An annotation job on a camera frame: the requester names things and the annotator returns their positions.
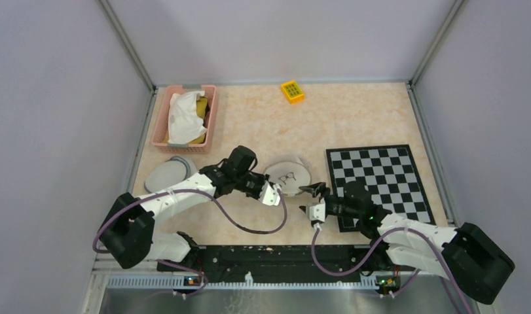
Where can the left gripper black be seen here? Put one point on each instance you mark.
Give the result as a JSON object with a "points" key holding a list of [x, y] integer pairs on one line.
{"points": [[262, 178]]}

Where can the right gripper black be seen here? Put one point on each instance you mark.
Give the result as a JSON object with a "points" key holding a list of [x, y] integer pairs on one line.
{"points": [[317, 188]]}

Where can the white bra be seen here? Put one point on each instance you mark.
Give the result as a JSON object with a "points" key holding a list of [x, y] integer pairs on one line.
{"points": [[185, 119]]}

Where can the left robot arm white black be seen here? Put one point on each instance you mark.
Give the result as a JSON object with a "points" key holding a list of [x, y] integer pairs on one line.
{"points": [[129, 232]]}

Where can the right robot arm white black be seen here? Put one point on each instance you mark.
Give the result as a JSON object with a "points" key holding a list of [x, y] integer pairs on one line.
{"points": [[465, 256]]}

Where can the yellow bra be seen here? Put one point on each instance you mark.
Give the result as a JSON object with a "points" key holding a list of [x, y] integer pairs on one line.
{"points": [[201, 112]]}

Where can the black white checkerboard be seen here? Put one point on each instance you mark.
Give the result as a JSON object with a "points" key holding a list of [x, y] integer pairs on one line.
{"points": [[388, 172]]}

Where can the yellow toy brick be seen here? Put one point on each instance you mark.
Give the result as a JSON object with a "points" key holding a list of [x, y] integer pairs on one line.
{"points": [[292, 92]]}

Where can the pink plastic basket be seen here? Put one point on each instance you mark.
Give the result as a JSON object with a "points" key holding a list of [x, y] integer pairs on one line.
{"points": [[186, 119]]}

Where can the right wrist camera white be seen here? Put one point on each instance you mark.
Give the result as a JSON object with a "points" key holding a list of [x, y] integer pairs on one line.
{"points": [[316, 212]]}

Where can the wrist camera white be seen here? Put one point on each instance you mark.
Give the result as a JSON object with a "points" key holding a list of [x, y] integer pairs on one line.
{"points": [[270, 194], [316, 212]]}

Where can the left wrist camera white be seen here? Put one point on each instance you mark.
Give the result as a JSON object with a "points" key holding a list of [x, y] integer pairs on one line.
{"points": [[270, 194]]}

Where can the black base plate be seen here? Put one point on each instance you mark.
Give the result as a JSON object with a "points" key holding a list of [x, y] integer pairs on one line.
{"points": [[275, 264]]}

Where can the aluminium front rail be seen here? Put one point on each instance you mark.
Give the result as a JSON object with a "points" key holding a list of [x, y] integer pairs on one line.
{"points": [[336, 258]]}

